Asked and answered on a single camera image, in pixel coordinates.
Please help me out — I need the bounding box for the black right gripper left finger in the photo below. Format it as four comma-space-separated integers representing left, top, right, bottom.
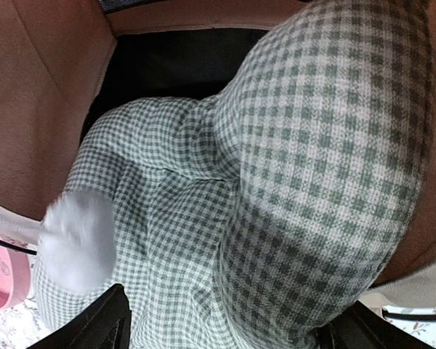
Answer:
29, 284, 132, 349

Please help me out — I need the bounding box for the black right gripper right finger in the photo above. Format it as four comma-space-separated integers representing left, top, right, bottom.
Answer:
316, 302, 421, 349

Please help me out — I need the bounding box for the pink pet bowl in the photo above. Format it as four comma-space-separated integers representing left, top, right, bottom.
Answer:
0, 246, 31, 311

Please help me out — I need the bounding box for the green checkered pet cushion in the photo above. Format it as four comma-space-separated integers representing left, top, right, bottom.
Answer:
32, 0, 433, 349

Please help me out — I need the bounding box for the beige fabric pet tent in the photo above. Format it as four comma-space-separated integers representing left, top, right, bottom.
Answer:
0, 1, 436, 307

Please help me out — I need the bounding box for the floral white table mat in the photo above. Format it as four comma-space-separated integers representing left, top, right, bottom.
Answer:
0, 236, 436, 348

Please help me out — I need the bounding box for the white pompom toy on string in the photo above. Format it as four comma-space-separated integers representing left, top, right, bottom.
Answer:
38, 190, 116, 294

